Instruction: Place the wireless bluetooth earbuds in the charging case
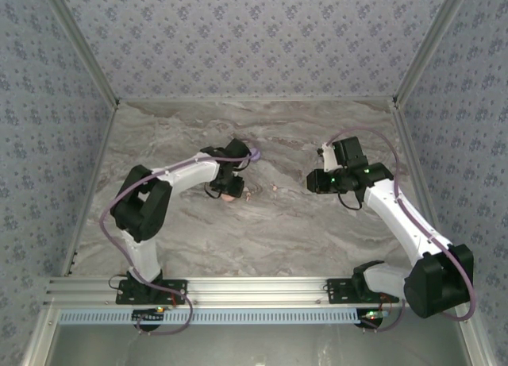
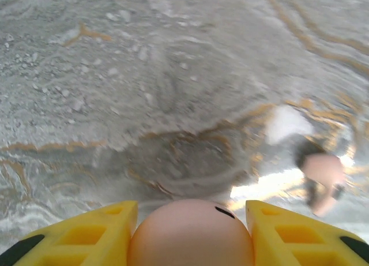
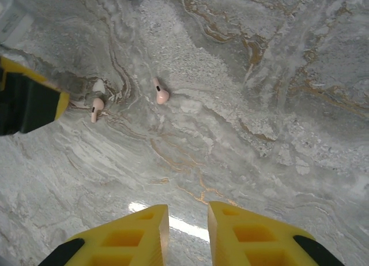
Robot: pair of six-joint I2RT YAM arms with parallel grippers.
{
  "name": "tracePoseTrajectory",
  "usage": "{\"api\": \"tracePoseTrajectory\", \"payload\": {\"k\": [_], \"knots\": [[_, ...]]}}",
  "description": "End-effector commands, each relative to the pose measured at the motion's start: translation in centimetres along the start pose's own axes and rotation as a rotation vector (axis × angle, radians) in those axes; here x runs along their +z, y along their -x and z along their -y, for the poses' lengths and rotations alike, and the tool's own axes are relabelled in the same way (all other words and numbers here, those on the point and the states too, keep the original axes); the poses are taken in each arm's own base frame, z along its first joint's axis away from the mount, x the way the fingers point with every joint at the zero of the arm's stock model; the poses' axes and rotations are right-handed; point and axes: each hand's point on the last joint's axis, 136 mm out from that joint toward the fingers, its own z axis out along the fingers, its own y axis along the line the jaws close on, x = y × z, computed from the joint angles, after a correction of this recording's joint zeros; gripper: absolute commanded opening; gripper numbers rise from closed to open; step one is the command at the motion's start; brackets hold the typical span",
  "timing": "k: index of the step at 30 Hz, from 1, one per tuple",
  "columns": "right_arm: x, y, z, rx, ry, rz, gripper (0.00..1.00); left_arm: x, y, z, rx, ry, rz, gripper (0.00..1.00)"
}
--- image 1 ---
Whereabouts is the light blue slotted cable duct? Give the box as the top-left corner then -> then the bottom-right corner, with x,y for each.
58,306 -> 364,326

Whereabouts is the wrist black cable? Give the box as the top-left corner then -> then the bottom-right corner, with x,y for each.
337,190 -> 364,212
203,182 -> 225,201

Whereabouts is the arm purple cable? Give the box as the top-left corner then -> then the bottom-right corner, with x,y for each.
98,137 -> 263,337
321,125 -> 477,334

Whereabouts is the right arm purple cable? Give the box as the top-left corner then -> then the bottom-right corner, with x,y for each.
321,125 -> 477,334

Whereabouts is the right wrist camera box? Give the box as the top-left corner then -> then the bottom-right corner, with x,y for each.
316,142 -> 338,172

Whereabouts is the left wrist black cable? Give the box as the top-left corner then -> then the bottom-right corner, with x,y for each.
203,182 -> 225,201

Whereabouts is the small controller board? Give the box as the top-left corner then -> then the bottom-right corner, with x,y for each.
132,306 -> 166,326
359,308 -> 389,330

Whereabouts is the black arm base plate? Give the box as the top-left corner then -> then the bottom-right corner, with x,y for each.
326,278 -> 400,306
115,279 -> 189,306

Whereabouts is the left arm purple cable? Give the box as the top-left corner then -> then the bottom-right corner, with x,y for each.
98,137 -> 263,337

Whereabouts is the aluminium side rail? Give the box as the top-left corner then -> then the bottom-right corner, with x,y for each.
59,99 -> 122,279
391,99 -> 454,275

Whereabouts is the aluminium mounting rail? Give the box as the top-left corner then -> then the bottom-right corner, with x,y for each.
43,276 -> 475,306

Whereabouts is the aluminium corner post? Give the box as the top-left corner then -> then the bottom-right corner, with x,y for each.
391,0 -> 476,105
37,0 -> 121,106

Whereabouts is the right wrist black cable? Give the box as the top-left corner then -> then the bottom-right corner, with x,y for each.
337,190 -> 364,212

